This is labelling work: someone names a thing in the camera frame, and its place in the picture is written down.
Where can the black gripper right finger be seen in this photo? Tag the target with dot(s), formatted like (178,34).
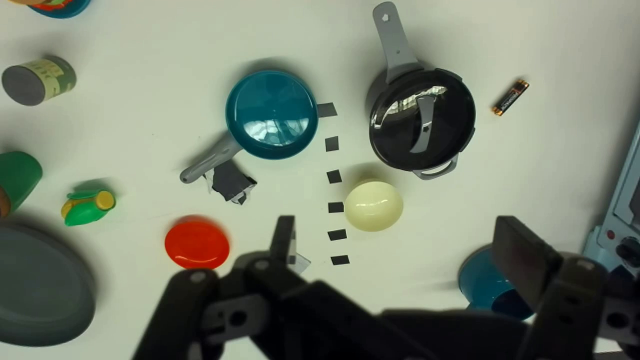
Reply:
(527,260)

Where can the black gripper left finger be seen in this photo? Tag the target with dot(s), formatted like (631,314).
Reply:
(284,237)

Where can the small grey tape piece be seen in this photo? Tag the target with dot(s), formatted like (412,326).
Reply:
(301,263)

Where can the teal kettle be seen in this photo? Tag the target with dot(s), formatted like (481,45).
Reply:
(481,280)

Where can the red plate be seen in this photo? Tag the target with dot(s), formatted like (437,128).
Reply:
(197,242)

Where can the cream round ball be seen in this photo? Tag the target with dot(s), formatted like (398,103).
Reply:
(373,206)

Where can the light blue toaster oven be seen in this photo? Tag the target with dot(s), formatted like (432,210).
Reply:
(623,221)

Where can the teal frying pan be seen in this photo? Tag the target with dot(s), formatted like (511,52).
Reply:
(271,112)

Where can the AA battery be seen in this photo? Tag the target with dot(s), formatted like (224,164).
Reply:
(511,97)

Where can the green yellow toy corn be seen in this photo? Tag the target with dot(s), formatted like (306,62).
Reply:
(87,208)

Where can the grey plate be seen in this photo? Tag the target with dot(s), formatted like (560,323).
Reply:
(41,286)

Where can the green cup purple rim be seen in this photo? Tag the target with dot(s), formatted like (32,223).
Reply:
(16,180)

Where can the grey toy can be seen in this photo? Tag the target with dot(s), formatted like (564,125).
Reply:
(37,81)

